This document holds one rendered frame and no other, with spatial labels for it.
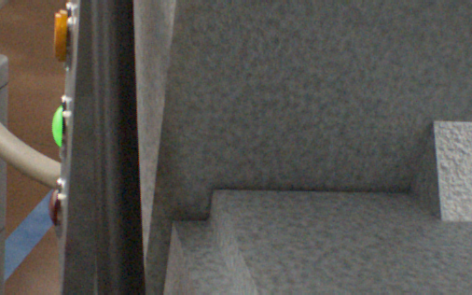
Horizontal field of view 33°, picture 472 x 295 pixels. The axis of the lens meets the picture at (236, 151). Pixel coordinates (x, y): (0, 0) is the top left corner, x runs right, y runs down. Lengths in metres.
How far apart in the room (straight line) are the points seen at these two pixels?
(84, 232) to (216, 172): 0.17
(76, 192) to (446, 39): 0.22
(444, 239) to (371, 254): 0.03
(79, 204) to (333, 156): 0.18
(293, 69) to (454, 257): 0.08
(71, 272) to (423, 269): 0.24
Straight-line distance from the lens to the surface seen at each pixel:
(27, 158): 0.91
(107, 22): 0.25
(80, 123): 0.39
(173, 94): 0.25
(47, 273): 2.50
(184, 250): 0.25
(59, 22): 0.41
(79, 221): 0.42
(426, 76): 0.27
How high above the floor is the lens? 1.49
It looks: 27 degrees down
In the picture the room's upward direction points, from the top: 9 degrees clockwise
